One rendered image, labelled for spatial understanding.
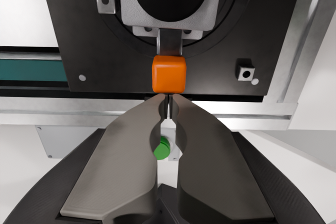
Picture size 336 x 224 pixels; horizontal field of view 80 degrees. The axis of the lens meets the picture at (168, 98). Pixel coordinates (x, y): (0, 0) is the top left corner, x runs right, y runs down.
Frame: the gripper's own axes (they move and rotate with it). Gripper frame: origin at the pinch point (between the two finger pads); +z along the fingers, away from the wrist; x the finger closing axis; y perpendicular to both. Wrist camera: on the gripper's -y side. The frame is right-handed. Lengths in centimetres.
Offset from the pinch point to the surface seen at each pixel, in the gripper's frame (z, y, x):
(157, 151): 10.2, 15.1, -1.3
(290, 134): 108, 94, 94
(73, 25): 10.4, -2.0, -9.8
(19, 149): 21.6, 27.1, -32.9
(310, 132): 108, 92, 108
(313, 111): 21.4, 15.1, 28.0
